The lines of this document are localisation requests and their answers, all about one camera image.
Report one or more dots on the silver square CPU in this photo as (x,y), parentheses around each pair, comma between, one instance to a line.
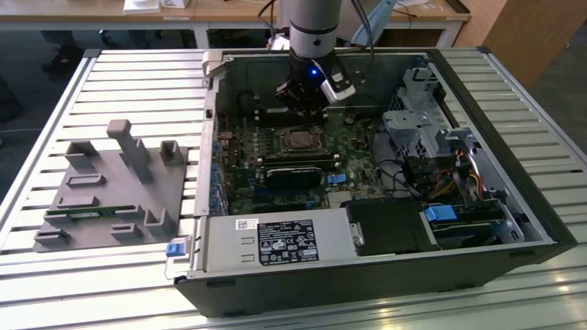
(300,140)

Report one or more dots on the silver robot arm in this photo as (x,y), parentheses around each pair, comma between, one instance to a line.
(314,31)

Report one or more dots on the green motherboard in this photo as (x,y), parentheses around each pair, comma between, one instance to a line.
(358,161)

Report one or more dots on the gray metal drive cage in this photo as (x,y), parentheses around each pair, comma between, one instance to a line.
(403,130)

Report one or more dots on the black graphics card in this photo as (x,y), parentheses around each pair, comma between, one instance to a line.
(294,178)

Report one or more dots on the blue motherboard connector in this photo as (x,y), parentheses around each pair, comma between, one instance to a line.
(336,178)

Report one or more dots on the pale blue teach pendant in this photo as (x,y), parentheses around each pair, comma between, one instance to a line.
(378,17)

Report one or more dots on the silver finned heatsink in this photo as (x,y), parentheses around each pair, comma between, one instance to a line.
(342,200)

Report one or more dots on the white box with dark print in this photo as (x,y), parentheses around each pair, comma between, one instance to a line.
(174,3)

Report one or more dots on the white barcode sticker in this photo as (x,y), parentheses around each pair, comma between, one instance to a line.
(247,223)

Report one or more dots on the black plastic shroud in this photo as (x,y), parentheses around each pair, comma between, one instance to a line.
(390,227)

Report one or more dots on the black power supply label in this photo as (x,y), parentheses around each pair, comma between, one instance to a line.
(286,244)

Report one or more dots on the blue disk carrier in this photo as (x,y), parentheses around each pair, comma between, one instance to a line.
(441,214)

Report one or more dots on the silver power supply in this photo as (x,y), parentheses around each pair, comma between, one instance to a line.
(230,247)

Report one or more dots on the gray parts rack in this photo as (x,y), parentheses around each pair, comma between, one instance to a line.
(115,192)

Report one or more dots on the wooden cabinet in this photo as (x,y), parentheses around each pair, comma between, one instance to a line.
(527,34)

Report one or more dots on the black chair base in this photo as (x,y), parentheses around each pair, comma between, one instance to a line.
(62,58)

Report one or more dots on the blue case latch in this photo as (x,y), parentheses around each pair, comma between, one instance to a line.
(175,250)

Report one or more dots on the green RAM stick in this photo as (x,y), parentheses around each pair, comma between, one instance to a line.
(107,210)

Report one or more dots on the wooden desk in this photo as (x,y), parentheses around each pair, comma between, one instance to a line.
(68,10)

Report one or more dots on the black open PC case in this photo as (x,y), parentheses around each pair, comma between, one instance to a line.
(320,292)

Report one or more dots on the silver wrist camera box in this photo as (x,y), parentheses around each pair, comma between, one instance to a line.
(339,91)

